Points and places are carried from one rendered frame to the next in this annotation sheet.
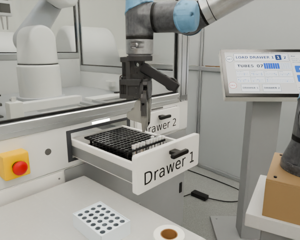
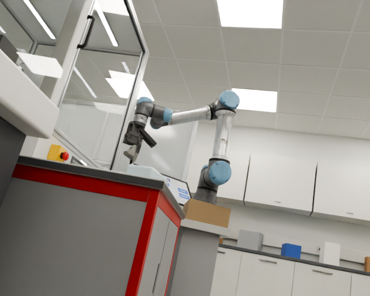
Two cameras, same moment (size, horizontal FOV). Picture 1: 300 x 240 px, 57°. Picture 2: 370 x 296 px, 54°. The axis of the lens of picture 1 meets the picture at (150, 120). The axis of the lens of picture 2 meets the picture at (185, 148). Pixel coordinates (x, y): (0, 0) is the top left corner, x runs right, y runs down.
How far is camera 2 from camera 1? 1.36 m
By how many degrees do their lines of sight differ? 46
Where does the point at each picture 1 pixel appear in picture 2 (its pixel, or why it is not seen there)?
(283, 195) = (197, 206)
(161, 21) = (157, 111)
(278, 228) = (193, 224)
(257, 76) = not seen: hidden behind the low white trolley
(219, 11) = (174, 120)
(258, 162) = not seen: hidden behind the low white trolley
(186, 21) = (168, 115)
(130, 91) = (133, 138)
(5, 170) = (58, 154)
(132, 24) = (143, 108)
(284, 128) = not seen: hidden behind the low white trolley
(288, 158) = (197, 196)
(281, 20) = (160, 168)
